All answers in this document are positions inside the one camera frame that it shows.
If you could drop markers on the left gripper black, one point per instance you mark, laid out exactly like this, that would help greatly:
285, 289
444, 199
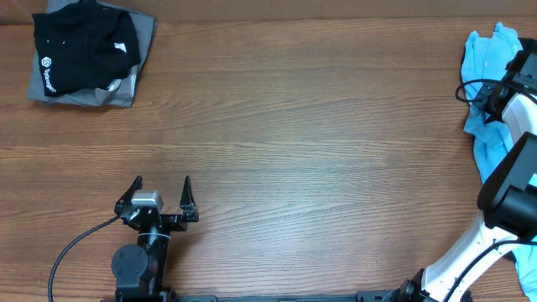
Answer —
179, 222

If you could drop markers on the black t-shirt on right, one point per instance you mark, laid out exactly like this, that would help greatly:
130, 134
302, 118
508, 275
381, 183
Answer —
479, 48

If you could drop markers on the black folded shirt with logo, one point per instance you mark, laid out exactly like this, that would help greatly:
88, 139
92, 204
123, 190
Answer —
84, 45

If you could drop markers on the grey folded shirt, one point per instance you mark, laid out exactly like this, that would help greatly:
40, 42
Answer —
120, 93

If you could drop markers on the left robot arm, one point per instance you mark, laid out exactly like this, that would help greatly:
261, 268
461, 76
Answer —
139, 268

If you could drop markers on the light blue t-shirt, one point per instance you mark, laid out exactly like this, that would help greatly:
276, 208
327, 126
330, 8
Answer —
492, 141

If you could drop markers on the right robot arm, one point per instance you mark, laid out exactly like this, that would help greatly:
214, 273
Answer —
506, 217

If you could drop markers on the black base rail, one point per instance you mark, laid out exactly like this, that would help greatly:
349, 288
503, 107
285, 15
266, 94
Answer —
363, 296

